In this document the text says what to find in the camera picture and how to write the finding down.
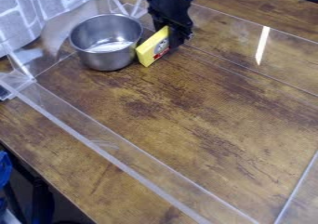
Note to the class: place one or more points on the stainless steel bowl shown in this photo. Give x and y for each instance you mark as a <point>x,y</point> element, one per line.
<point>104,40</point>

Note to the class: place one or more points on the blue object at edge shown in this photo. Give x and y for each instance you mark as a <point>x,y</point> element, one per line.
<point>5,168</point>

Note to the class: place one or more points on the grey white patterned cloth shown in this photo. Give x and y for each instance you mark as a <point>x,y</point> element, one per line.
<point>22,18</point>

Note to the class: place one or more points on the yellow butter block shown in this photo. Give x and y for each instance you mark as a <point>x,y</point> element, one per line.
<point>153,47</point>

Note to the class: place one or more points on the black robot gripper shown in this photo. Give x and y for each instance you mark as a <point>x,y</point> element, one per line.
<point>169,13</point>

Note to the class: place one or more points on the clear acrylic corner bracket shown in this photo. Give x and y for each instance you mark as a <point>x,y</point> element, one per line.
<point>133,8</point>

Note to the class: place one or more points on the clear acrylic barrier wall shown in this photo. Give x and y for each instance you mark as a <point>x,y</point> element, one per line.
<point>185,195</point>

